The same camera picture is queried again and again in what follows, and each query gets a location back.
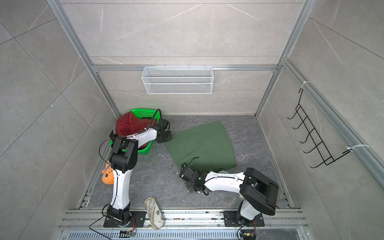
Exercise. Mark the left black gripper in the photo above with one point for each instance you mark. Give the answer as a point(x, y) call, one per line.
point(170, 133)

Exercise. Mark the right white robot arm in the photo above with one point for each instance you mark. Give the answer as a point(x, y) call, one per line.
point(259, 193)

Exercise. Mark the green skirt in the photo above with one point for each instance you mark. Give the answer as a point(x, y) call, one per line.
point(206, 148)

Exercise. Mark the red polka dot skirt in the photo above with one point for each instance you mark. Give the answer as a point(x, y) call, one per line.
point(145, 137)

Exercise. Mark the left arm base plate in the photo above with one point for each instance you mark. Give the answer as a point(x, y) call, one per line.
point(135, 218)

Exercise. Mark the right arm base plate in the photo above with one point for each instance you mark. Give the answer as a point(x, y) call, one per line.
point(234, 219)

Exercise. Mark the black wall hook rack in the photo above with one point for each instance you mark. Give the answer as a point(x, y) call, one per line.
point(313, 136)

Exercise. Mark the orange plush toy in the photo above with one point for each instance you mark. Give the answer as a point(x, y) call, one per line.
point(108, 174)

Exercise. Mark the patterned beige shoe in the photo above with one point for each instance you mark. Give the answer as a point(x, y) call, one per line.
point(155, 214)

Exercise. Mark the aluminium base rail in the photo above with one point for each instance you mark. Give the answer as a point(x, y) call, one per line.
point(183, 224)

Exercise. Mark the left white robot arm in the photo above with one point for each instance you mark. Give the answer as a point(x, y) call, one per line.
point(123, 159)

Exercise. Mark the white wire mesh basket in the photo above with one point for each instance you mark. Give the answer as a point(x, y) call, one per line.
point(178, 80)

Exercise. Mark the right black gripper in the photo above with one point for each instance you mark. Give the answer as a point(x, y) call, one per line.
point(190, 187)

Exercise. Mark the green plastic basket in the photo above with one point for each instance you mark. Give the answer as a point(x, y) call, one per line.
point(134, 121)

